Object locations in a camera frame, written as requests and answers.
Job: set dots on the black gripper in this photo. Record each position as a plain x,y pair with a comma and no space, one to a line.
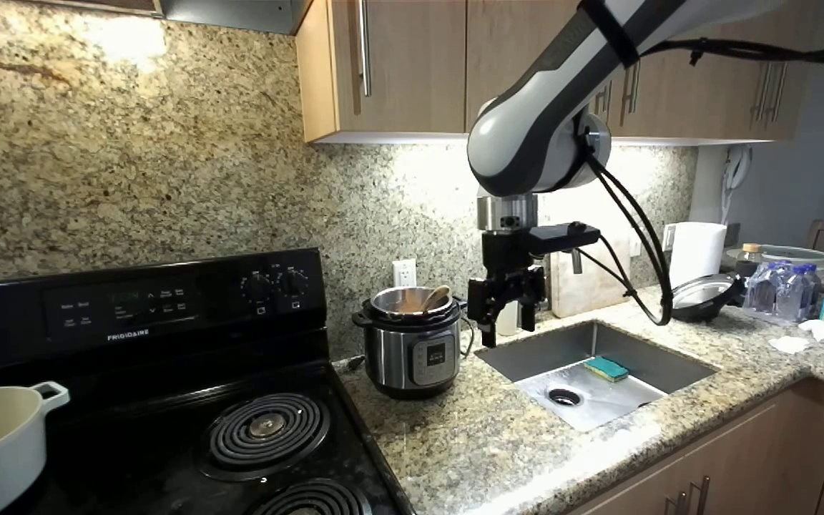
514,259

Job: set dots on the wooden spatula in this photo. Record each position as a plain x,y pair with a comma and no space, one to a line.
422,301

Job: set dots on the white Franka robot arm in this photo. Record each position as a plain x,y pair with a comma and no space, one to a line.
546,115

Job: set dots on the silver rice cooker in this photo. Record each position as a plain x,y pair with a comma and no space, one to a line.
412,359

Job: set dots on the green sponge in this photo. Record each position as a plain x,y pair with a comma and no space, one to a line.
607,371

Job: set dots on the stainless steel sink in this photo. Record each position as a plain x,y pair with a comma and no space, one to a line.
623,347

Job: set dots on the white paper towel roll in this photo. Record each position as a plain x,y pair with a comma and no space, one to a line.
696,255

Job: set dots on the black frying pan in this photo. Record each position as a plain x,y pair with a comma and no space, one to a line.
703,299

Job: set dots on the pack of water bottles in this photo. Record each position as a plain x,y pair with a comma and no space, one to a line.
786,289

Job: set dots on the grey round tray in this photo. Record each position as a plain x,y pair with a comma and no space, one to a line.
793,255

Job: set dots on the wooden base cabinets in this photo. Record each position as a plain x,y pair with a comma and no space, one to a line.
766,460

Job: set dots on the black electric stove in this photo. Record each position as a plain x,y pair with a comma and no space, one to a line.
144,382

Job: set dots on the steel range hood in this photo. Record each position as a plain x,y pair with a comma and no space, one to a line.
231,15

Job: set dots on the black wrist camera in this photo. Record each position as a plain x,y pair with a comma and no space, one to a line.
566,236

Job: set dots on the white wall outlet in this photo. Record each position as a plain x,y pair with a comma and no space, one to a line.
404,274

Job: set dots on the wooden wall cabinet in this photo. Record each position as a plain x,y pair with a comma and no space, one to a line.
412,68

